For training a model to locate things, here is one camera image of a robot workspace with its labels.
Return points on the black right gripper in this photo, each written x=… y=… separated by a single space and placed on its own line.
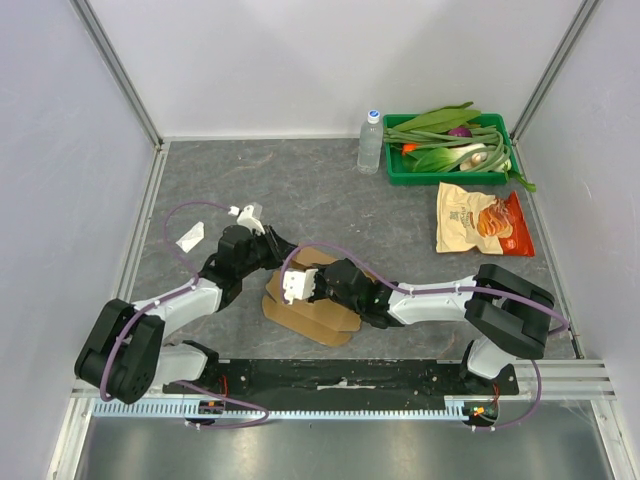
x=317 y=282

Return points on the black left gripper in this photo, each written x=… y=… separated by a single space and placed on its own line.
x=279 y=248

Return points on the brown cardboard paper box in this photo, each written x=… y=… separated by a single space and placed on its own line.
x=323 y=321

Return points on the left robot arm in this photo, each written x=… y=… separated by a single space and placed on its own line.
x=125 y=355

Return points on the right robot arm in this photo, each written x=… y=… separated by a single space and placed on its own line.
x=512 y=314

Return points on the small white paper scrap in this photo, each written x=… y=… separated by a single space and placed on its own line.
x=192 y=237

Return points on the green plastic tray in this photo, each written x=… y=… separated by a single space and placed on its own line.
x=400 y=176

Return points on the red beige snack bag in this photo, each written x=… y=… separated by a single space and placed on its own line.
x=483 y=222

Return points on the orange carrot piece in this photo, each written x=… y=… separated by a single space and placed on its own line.
x=408 y=148

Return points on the clear plastic water bottle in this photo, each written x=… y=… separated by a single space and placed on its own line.
x=370 y=143

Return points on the brown mushroom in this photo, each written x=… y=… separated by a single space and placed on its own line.
x=478 y=158

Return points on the green leafy vegetable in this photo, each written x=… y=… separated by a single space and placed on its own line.
x=439 y=120

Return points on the purple red onion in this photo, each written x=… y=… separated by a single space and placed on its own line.
x=461 y=131

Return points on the green long beans bunch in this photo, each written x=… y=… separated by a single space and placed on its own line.
x=499 y=153

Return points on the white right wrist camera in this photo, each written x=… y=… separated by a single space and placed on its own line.
x=298 y=285

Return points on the slotted grey cable duct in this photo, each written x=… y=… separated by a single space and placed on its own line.
x=194 y=409

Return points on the left aluminium frame post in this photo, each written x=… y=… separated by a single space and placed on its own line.
x=107 y=51

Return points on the aluminium frame post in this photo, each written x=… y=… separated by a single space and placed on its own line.
x=578 y=24
x=107 y=51

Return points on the right aluminium frame post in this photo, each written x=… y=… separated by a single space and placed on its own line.
x=578 y=24

